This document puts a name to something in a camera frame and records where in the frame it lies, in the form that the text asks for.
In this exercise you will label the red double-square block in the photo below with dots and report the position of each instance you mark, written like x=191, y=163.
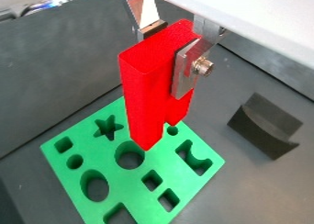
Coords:
x=146, y=70

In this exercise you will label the black curved bracket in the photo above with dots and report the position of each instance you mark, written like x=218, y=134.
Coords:
x=266, y=126

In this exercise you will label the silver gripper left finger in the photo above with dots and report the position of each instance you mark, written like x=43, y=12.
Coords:
x=144, y=18

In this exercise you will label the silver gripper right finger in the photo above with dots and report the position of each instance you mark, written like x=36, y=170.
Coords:
x=191, y=58

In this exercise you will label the green shape-sorter board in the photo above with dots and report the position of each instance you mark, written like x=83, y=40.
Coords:
x=116, y=182

